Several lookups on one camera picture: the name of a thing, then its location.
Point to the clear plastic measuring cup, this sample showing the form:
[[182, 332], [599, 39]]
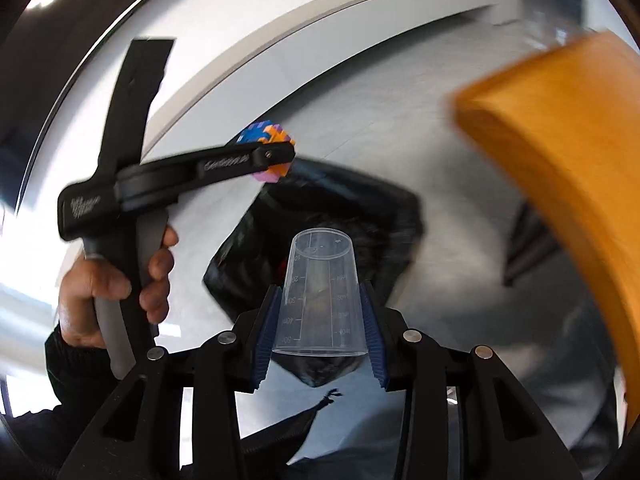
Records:
[[321, 313]]

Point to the black trash bag bin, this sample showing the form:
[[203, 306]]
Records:
[[383, 220]]

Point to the white wall cabinet shelf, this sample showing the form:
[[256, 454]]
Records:
[[274, 61]]

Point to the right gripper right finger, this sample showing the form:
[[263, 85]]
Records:
[[502, 434]]

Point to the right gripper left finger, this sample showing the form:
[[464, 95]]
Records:
[[175, 416]]

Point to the person left hand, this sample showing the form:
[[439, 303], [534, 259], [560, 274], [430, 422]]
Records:
[[90, 279]]

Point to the wooden table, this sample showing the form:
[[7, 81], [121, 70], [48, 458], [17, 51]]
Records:
[[564, 126]]

